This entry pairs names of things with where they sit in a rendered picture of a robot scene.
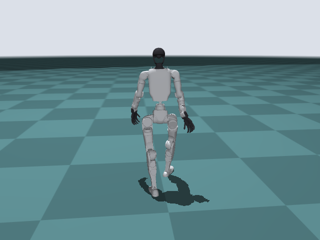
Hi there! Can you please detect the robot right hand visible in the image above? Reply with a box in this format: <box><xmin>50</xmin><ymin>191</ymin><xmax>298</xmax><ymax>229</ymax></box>
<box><xmin>182</xmin><ymin>111</ymin><xmax>195</xmax><ymax>133</ymax></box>

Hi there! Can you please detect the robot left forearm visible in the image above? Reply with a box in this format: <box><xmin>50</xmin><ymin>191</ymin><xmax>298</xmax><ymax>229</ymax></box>
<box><xmin>130</xmin><ymin>90</ymin><xmax>141</xmax><ymax>112</ymax></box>

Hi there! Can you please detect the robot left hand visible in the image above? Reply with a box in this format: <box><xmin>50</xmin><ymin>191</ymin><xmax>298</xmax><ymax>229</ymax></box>
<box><xmin>131</xmin><ymin>108</ymin><xmax>140</xmax><ymax>125</ymax></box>

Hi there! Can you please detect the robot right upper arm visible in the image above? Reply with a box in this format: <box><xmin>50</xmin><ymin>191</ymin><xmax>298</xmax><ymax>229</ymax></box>
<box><xmin>170</xmin><ymin>70</ymin><xmax>182</xmax><ymax>99</ymax></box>

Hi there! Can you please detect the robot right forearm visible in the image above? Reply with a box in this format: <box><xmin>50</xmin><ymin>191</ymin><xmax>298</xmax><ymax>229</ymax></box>
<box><xmin>177</xmin><ymin>91</ymin><xmax>187</xmax><ymax>118</ymax></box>

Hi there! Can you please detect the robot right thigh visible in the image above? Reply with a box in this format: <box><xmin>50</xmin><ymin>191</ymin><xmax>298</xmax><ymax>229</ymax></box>
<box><xmin>165</xmin><ymin>113</ymin><xmax>178</xmax><ymax>150</ymax></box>

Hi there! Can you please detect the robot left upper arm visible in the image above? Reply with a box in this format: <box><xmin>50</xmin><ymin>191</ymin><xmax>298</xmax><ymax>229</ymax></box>
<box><xmin>136</xmin><ymin>71</ymin><xmax>149</xmax><ymax>98</ymax></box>

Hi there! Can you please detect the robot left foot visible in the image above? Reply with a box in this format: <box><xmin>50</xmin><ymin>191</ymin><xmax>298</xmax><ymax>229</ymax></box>
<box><xmin>148</xmin><ymin>186</ymin><xmax>159</xmax><ymax>197</ymax></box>

